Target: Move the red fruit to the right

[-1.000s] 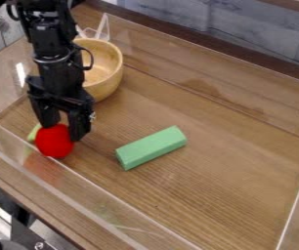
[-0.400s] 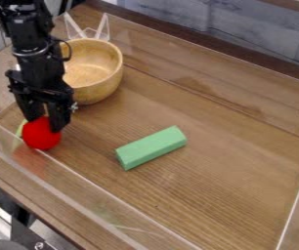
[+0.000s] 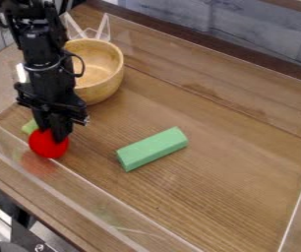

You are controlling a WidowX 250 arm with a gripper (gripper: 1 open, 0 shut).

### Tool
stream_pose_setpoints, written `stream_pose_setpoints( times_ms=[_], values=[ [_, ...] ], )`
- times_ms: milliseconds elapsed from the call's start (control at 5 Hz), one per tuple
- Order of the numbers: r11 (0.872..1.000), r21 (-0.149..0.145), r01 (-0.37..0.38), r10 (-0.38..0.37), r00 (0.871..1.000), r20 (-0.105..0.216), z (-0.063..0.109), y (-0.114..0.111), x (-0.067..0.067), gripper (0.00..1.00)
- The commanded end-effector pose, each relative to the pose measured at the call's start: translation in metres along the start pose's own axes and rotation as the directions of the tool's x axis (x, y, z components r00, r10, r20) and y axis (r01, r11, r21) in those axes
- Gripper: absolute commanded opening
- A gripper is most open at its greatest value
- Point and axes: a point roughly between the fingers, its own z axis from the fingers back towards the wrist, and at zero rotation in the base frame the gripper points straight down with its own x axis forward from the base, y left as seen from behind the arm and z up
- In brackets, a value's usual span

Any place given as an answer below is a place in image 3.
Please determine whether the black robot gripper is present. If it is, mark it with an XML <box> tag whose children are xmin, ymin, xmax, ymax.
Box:
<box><xmin>15</xmin><ymin>65</ymin><xmax>88</xmax><ymax>143</ymax></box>

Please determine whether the red plush fruit green leaf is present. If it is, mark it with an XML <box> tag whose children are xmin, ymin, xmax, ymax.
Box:
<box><xmin>22</xmin><ymin>119</ymin><xmax>70</xmax><ymax>158</ymax></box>

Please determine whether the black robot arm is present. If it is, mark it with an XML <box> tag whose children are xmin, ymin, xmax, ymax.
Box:
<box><xmin>0</xmin><ymin>0</ymin><xmax>88</xmax><ymax>143</ymax></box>

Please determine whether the light wooden bowl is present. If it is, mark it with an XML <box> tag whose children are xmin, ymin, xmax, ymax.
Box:
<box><xmin>66</xmin><ymin>38</ymin><xmax>125</xmax><ymax>105</ymax></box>

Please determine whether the green rectangular foam block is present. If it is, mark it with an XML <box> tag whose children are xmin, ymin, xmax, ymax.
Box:
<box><xmin>117</xmin><ymin>127</ymin><xmax>189</xmax><ymax>172</ymax></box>

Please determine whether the black metal stand base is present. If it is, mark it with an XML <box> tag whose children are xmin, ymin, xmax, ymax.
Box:
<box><xmin>11</xmin><ymin>209</ymin><xmax>58</xmax><ymax>252</ymax></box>

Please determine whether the clear acrylic corner bracket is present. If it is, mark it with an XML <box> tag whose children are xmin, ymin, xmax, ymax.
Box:
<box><xmin>62</xmin><ymin>12</ymin><xmax>113</xmax><ymax>41</ymax></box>

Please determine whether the clear acrylic tray enclosure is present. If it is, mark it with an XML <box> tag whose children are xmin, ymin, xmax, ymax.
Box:
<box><xmin>0</xmin><ymin>12</ymin><xmax>301</xmax><ymax>252</ymax></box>

